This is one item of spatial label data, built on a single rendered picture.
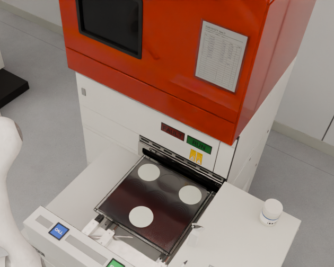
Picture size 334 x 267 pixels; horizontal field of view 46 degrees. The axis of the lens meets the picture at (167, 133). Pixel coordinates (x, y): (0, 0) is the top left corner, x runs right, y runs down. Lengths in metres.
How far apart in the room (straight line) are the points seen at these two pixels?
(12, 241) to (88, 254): 0.45
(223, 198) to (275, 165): 1.54
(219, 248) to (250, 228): 0.16
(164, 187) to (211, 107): 0.49
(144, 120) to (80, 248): 0.61
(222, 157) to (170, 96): 0.34
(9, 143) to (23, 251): 0.29
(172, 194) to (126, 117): 0.41
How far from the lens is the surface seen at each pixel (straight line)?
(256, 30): 1.21
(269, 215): 1.58
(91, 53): 1.66
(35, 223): 1.62
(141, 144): 1.87
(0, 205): 1.12
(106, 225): 1.70
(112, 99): 1.82
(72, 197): 1.83
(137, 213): 1.67
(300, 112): 3.26
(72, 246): 1.55
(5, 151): 1.09
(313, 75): 3.06
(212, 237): 1.57
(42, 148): 3.18
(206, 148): 1.65
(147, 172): 1.80
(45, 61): 4.02
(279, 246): 1.62
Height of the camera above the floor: 2.31
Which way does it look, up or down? 46 degrees down
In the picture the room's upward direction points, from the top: 5 degrees clockwise
